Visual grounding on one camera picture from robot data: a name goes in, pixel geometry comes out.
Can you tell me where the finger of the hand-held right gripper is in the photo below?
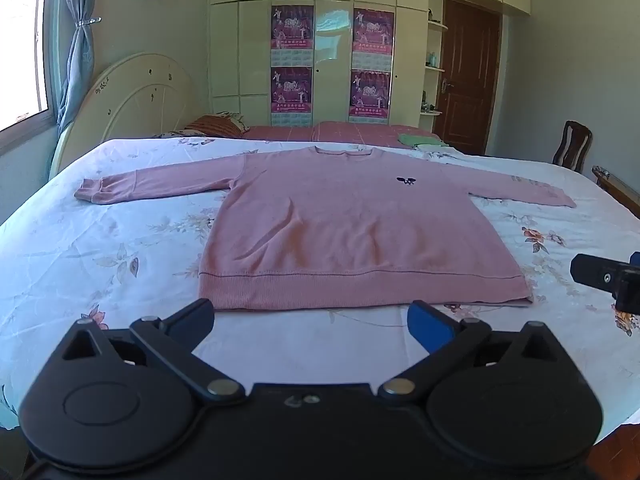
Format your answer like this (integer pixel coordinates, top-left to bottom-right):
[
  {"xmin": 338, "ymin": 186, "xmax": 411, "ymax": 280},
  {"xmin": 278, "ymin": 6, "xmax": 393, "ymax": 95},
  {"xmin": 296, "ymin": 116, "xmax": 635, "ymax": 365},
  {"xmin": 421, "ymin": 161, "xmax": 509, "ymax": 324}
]
[{"xmin": 570, "ymin": 252, "xmax": 640, "ymax": 314}]

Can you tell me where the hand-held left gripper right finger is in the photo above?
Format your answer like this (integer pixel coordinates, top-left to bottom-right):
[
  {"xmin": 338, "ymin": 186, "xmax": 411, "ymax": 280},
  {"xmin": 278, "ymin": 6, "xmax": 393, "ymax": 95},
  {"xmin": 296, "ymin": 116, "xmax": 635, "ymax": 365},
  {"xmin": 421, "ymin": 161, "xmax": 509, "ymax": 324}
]
[{"xmin": 377, "ymin": 300, "xmax": 571, "ymax": 405}]

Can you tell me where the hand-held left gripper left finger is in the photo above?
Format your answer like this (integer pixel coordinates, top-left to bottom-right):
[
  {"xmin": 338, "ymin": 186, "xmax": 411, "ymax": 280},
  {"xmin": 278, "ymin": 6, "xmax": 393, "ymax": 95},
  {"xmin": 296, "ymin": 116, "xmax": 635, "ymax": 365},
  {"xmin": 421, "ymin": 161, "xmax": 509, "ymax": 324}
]
[{"xmin": 61, "ymin": 298, "xmax": 247, "ymax": 405}]

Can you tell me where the pink sweater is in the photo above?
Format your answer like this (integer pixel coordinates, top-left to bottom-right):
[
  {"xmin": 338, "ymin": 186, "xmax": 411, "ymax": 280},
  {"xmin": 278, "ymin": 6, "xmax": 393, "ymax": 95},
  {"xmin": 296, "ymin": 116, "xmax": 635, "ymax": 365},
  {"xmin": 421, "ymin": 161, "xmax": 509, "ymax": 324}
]
[{"xmin": 75, "ymin": 145, "xmax": 578, "ymax": 311}]

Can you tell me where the bed with floral sheet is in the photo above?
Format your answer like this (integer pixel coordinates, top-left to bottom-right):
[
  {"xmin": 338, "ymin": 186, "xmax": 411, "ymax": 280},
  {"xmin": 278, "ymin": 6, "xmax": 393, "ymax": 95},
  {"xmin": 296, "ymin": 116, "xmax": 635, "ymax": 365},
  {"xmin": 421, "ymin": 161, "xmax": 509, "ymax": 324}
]
[{"xmin": 0, "ymin": 137, "xmax": 640, "ymax": 443}]

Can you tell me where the dark wooden chair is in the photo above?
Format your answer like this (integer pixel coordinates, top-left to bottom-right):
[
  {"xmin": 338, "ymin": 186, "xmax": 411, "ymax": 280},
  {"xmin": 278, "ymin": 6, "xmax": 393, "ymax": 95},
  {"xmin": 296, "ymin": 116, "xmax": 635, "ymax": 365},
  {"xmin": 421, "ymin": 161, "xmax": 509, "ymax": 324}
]
[{"xmin": 552, "ymin": 120, "xmax": 594, "ymax": 174}]

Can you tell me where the folded green cloth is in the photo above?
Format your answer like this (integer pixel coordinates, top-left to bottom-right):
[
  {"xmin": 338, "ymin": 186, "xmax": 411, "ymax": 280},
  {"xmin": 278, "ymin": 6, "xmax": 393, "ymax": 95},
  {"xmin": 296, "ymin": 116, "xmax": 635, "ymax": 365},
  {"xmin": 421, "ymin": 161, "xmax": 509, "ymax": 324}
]
[{"xmin": 397, "ymin": 132, "xmax": 449, "ymax": 150}]

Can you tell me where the patterned red pillow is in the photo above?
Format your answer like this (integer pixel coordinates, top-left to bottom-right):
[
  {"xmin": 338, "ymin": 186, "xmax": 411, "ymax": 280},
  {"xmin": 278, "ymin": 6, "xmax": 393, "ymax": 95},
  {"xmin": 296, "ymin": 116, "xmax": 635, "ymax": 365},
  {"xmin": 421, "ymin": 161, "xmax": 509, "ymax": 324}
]
[{"xmin": 181, "ymin": 112, "xmax": 251, "ymax": 140}]

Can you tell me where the cream round headboard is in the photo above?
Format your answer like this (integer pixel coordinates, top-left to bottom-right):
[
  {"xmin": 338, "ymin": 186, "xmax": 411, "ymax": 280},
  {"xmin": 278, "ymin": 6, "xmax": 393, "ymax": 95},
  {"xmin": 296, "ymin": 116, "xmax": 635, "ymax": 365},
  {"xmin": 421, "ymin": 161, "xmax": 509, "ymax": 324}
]
[{"xmin": 49, "ymin": 52, "xmax": 210, "ymax": 181}]

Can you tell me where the brown wooden door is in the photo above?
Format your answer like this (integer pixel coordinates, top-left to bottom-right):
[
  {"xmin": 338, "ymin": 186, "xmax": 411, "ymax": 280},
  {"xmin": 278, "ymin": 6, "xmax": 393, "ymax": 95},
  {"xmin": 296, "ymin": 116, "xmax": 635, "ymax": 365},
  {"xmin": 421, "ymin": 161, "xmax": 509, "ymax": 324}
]
[{"xmin": 432, "ymin": 0, "xmax": 502, "ymax": 156}]

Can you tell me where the cream corner shelf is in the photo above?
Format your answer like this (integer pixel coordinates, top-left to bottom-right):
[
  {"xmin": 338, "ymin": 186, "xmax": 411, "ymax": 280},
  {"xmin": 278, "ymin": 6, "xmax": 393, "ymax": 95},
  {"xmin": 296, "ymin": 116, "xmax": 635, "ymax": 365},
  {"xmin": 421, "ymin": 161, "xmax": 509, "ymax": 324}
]
[{"xmin": 419, "ymin": 0, "xmax": 449, "ymax": 131}]

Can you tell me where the blue curtain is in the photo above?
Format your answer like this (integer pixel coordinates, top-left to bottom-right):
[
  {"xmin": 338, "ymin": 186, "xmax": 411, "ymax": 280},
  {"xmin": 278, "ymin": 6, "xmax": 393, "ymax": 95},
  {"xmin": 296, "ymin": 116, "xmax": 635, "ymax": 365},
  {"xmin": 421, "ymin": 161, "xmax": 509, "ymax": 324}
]
[{"xmin": 49, "ymin": 0, "xmax": 102, "ymax": 137}]

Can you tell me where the window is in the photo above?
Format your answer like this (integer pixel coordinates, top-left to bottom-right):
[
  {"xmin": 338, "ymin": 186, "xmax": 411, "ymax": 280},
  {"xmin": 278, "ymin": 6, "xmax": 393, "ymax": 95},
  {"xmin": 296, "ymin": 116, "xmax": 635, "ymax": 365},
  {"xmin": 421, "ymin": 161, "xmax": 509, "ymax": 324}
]
[{"xmin": 0, "ymin": 0, "xmax": 52, "ymax": 132}]

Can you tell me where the purple wall poster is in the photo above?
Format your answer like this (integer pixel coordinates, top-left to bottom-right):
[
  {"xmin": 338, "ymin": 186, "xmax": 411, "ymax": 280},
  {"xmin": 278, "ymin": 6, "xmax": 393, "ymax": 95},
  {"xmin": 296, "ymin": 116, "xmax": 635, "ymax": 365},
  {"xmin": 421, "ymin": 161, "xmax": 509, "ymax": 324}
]
[
  {"xmin": 352, "ymin": 7, "xmax": 396, "ymax": 68},
  {"xmin": 349, "ymin": 69, "xmax": 391, "ymax": 125},
  {"xmin": 271, "ymin": 5, "xmax": 315, "ymax": 65},
  {"xmin": 270, "ymin": 66, "xmax": 314, "ymax": 127}
]

